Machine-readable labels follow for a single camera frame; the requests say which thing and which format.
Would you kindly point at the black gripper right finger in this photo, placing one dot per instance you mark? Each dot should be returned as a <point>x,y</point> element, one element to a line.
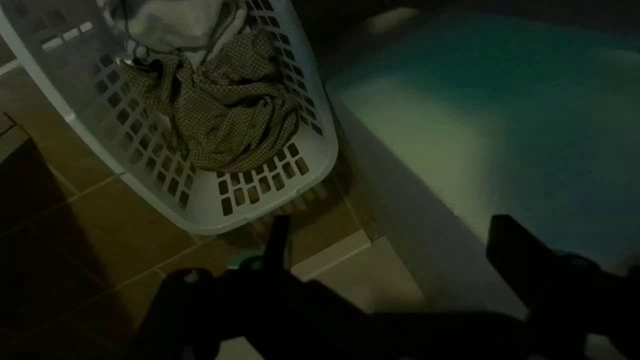
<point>573,300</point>

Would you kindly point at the white cloth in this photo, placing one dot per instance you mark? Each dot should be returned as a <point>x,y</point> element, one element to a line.
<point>172,23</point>

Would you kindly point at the white plastic laundry basket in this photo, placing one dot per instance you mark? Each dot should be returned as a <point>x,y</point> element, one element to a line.
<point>66,72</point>

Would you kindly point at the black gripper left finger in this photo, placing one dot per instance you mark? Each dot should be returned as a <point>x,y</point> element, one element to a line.
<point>227,313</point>

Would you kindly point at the olive patterned cloth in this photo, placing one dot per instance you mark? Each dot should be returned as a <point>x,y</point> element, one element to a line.
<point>227,112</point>

